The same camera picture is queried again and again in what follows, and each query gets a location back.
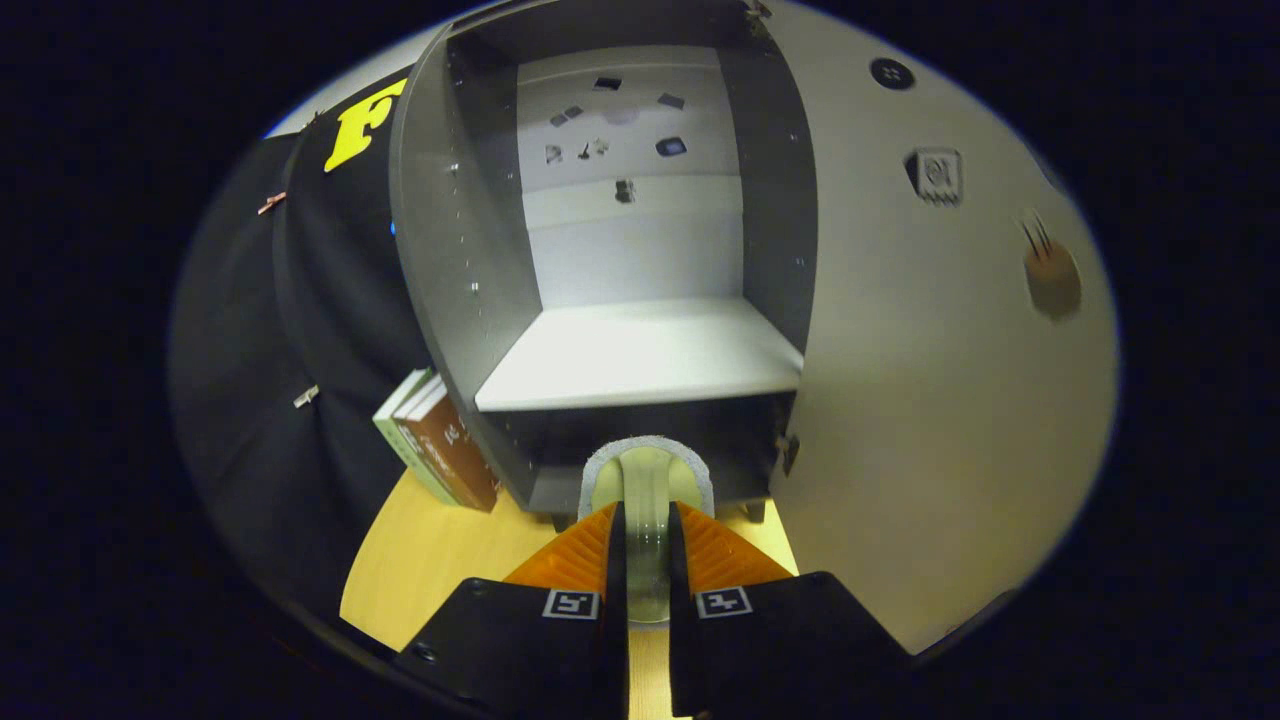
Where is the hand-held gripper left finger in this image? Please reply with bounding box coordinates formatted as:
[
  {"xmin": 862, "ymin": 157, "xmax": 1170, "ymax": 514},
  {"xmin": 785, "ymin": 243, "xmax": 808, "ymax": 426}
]
[{"xmin": 395, "ymin": 500, "xmax": 629, "ymax": 720}]

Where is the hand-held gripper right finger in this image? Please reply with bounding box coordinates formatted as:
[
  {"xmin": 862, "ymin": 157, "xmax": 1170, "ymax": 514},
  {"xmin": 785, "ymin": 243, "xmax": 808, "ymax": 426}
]
[{"xmin": 668, "ymin": 500, "xmax": 913, "ymax": 720}]

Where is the beige cabinet door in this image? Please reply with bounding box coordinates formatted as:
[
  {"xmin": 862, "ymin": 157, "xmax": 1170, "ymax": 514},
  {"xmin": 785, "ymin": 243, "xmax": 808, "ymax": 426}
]
[{"xmin": 765, "ymin": 0, "xmax": 1121, "ymax": 656}]

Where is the white cabinet shelf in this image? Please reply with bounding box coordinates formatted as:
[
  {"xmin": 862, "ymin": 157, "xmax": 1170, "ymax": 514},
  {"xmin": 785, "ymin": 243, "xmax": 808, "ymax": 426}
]
[{"xmin": 474, "ymin": 296, "xmax": 805, "ymax": 413}]

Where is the green book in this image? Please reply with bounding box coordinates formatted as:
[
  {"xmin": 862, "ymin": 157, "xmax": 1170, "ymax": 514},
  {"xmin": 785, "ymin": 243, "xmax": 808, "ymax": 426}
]
[{"xmin": 372, "ymin": 368, "xmax": 456, "ymax": 506}]

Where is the olive brown book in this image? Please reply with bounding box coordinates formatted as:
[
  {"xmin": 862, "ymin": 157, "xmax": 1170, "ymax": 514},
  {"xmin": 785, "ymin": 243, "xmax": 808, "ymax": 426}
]
[{"xmin": 385, "ymin": 372, "xmax": 471, "ymax": 506}]

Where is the black backdrop cloth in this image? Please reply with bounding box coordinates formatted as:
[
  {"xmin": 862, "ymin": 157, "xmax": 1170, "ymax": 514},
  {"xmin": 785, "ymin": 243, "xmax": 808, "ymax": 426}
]
[{"xmin": 170, "ymin": 75, "xmax": 441, "ymax": 621}]

